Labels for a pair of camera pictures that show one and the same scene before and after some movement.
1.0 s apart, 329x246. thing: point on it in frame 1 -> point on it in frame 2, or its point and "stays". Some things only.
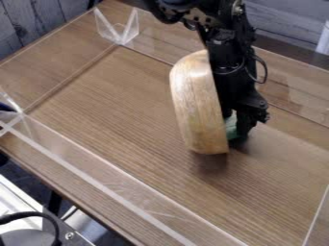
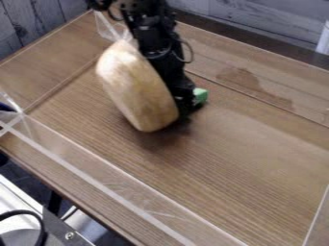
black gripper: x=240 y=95 -> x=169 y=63
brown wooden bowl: x=197 y=104 -> x=137 y=87
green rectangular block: x=230 y=123 -> x=201 y=95
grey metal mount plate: x=70 y=237 stays
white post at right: x=322 y=45 stays
